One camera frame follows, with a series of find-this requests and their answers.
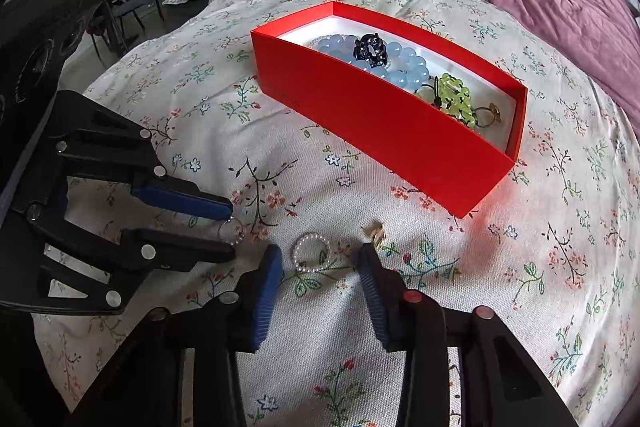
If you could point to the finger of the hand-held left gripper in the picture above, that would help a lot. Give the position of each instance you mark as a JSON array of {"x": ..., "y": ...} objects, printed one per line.
[
  {"x": 185, "y": 202},
  {"x": 175, "y": 252}
]

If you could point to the floral bedsheet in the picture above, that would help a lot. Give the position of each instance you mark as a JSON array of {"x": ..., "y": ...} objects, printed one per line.
[{"x": 500, "y": 282}]

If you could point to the black bead charm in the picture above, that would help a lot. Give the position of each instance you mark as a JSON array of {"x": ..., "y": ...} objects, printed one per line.
[{"x": 370, "y": 51}]

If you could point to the red cardboard box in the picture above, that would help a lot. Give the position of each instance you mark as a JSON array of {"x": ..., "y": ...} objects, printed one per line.
[{"x": 400, "y": 142}]

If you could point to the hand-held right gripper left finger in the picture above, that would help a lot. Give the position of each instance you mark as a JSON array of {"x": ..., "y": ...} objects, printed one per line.
[{"x": 265, "y": 302}]

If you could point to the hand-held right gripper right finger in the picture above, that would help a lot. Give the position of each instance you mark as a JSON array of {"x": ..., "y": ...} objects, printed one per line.
[{"x": 375, "y": 302}]

